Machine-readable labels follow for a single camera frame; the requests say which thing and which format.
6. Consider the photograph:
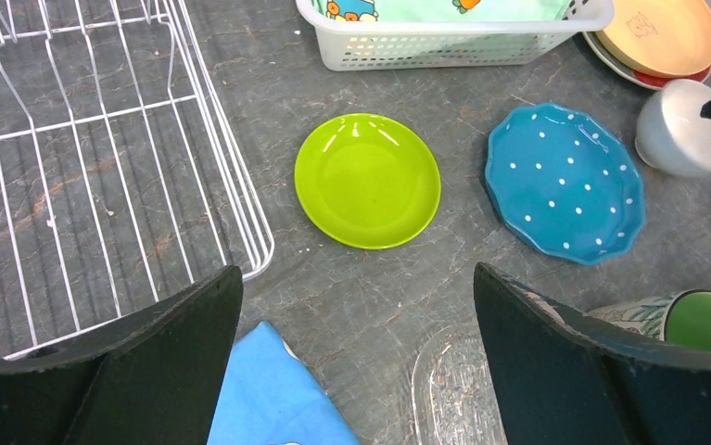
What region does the white wire dish rack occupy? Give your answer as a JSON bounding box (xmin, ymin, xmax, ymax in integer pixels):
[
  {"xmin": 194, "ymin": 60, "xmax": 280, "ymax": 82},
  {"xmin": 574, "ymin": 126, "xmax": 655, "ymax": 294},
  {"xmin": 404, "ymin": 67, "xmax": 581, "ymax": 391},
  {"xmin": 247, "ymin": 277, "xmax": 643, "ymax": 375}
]
[{"xmin": 0, "ymin": 1, "xmax": 275, "ymax": 359}]

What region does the blue polka dot plate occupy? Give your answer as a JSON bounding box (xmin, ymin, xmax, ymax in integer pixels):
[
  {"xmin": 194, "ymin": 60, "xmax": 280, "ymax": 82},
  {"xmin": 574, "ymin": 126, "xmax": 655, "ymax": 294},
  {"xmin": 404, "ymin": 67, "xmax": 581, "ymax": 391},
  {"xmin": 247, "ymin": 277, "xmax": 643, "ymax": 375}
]
[{"xmin": 484, "ymin": 103, "xmax": 646, "ymax": 266}]

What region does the white round bowl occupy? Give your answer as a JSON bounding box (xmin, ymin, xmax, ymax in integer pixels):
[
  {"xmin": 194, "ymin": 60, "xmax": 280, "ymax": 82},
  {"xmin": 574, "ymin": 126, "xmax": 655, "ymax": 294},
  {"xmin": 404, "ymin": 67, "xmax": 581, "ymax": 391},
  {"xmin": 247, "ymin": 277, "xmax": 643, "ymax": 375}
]
[{"xmin": 634, "ymin": 79, "xmax": 711, "ymax": 177}]

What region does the white plastic basket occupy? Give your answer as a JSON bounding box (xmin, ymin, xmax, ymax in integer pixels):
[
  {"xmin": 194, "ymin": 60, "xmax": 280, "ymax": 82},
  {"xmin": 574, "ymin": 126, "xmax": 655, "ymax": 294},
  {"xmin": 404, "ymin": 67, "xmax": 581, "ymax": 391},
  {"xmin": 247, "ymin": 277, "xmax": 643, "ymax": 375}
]
[{"xmin": 296, "ymin": 1, "xmax": 615, "ymax": 71}]

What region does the blue folded cloth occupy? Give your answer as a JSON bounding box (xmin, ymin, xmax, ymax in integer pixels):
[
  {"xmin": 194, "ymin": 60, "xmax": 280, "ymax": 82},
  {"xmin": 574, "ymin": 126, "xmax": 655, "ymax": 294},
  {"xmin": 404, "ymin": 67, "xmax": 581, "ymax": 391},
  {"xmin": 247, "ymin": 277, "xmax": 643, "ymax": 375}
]
[{"xmin": 208, "ymin": 321, "xmax": 358, "ymax": 445}]

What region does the white bottom plate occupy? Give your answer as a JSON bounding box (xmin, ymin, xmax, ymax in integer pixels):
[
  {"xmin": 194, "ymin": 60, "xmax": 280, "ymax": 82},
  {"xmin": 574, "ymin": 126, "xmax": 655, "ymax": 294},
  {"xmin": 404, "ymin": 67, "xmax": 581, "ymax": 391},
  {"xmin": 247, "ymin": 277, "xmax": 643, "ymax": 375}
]
[{"xmin": 582, "ymin": 32, "xmax": 668, "ymax": 90}]

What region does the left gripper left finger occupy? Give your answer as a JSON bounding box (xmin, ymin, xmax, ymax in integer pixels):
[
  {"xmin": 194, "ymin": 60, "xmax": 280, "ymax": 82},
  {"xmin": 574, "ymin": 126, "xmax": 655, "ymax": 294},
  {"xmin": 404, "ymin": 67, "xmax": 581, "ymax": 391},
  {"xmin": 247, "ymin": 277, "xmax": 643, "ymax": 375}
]
[{"xmin": 0, "ymin": 266, "xmax": 244, "ymax": 444}]

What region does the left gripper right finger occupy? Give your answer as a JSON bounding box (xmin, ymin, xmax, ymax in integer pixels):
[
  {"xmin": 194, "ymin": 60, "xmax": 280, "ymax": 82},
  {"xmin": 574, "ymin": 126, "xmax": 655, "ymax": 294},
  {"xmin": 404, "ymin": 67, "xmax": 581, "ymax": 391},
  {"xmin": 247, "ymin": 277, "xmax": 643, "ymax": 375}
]
[{"xmin": 473, "ymin": 262, "xmax": 711, "ymax": 444}]

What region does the lime green plate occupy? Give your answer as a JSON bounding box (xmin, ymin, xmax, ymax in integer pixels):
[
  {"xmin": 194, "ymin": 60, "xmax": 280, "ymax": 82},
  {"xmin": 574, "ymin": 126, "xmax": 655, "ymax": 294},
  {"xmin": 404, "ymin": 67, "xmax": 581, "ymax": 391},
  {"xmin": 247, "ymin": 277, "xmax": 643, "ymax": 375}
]
[{"xmin": 294, "ymin": 112, "xmax": 442, "ymax": 250}]

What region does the green interior mug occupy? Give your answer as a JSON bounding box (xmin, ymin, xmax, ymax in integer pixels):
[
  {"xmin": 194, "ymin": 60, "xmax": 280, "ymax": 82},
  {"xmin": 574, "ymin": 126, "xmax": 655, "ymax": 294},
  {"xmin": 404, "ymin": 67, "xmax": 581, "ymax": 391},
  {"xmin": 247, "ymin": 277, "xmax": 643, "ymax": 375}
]
[{"xmin": 587, "ymin": 289, "xmax": 711, "ymax": 352}]

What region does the orange plate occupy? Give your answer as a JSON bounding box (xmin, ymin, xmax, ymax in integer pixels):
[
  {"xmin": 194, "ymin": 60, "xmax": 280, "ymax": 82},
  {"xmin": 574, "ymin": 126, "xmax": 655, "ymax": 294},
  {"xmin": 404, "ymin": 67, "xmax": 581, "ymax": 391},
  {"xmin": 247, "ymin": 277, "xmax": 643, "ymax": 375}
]
[{"xmin": 595, "ymin": 0, "xmax": 711, "ymax": 78}]

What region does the red plate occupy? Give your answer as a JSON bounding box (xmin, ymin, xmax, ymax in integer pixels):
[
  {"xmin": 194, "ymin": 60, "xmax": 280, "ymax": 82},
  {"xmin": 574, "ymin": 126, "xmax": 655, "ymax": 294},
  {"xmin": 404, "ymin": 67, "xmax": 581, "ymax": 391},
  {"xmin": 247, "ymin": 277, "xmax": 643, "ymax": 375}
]
[{"xmin": 631, "ymin": 65, "xmax": 711, "ymax": 90}]

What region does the mint green printed shirt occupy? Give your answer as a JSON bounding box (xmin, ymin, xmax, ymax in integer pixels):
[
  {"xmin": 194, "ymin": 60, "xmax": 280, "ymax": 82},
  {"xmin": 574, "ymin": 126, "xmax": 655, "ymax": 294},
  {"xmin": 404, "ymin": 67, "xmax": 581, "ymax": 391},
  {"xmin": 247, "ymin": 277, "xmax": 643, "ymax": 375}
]
[{"xmin": 311, "ymin": 0, "xmax": 569, "ymax": 22}]

